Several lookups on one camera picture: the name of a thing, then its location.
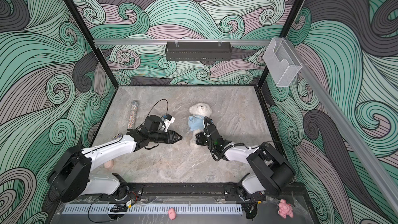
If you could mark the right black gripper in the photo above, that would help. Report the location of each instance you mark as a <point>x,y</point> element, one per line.
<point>199,137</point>

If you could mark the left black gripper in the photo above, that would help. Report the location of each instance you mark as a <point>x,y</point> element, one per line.
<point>173,133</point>

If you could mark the light blue teddy hoodie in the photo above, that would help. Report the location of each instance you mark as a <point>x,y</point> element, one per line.
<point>196,122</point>

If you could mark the white teddy bear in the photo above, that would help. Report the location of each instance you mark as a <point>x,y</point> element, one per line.
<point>202,109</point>

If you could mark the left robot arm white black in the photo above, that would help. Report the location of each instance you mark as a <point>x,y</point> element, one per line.
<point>70,178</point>

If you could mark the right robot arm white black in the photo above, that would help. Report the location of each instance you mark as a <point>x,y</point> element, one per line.
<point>271,171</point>

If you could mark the clear tube with beads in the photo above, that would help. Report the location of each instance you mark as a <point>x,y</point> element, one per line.
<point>132,116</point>

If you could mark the small card on table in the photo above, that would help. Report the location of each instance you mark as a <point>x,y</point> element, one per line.
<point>117,137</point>

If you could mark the small peach pink ball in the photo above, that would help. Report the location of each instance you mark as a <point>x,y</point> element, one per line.
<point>109,165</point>

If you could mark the small pink toy piece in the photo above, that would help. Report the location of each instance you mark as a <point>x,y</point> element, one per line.
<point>172,214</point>

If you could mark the pink plush toy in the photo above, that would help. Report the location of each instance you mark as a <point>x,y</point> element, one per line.
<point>285,209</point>

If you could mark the white slotted cable duct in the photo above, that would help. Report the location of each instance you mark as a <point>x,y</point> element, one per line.
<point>159,209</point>

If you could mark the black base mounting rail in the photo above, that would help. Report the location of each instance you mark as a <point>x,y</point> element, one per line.
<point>145,192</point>

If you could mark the black wall-mounted tray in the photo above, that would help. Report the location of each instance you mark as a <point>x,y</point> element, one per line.
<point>190,51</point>

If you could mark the clear acrylic wall holder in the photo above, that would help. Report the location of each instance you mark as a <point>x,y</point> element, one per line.
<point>282,61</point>

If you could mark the aluminium rail back wall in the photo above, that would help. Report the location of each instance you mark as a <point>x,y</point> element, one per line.
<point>142,41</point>

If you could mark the aluminium rail wall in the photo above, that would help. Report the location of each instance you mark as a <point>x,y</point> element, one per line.
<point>380,176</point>
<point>142,41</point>

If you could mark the aluminium rail right wall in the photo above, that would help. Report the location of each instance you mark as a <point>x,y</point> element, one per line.
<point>380,176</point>

